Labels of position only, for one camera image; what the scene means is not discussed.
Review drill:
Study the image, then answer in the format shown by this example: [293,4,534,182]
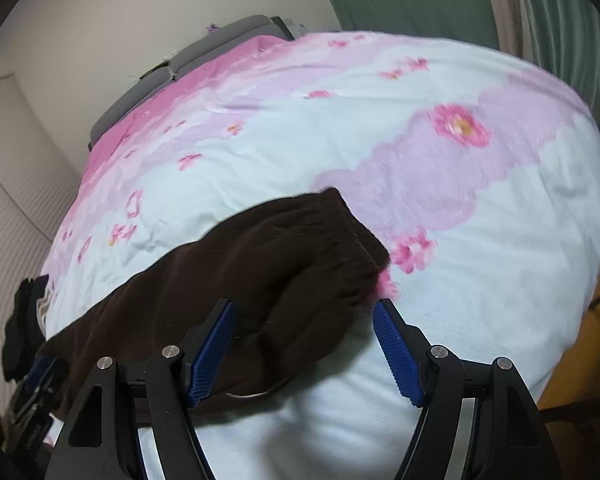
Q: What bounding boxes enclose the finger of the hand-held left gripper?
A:
[11,355,70,413]

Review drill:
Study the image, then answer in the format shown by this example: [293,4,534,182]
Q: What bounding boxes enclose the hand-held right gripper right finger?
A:
[372,299,563,480]

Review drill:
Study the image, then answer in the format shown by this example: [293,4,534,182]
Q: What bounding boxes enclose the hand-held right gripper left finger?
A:
[50,299,241,480]

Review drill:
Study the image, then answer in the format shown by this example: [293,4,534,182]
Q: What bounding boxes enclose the brown pants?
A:
[45,187,392,423]

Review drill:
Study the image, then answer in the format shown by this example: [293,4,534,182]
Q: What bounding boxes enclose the black folded clothes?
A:
[2,276,53,378]

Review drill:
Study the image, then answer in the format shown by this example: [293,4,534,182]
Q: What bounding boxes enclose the white louvered wardrobe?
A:
[0,72,83,411]

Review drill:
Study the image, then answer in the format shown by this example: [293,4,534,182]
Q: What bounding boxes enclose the pink floral blanket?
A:
[42,30,600,480]

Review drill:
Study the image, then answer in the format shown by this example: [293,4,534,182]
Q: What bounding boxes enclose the grey headboard cushion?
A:
[170,15,297,78]
[89,62,177,151]

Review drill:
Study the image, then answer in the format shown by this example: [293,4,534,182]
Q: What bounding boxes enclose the white sheer curtain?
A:
[472,0,536,68]

